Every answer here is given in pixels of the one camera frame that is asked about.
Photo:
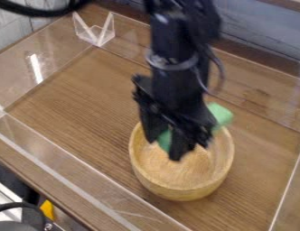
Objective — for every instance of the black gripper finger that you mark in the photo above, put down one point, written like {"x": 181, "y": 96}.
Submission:
{"x": 153, "y": 122}
{"x": 182, "y": 142}

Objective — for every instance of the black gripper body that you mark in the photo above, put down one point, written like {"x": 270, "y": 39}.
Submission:
{"x": 177, "y": 91}

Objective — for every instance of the green rectangular block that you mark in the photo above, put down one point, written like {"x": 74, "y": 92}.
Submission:
{"x": 222, "y": 115}

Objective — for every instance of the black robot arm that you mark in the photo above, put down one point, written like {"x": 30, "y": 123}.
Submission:
{"x": 184, "y": 27}

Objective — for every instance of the brown wooden bowl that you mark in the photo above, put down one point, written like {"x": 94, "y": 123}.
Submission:
{"x": 189, "y": 179}

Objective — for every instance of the yellow sticker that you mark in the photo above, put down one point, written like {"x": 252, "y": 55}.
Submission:
{"x": 47, "y": 208}

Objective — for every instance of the clear acrylic corner bracket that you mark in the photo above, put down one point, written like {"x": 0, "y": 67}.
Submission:
{"x": 98, "y": 35}

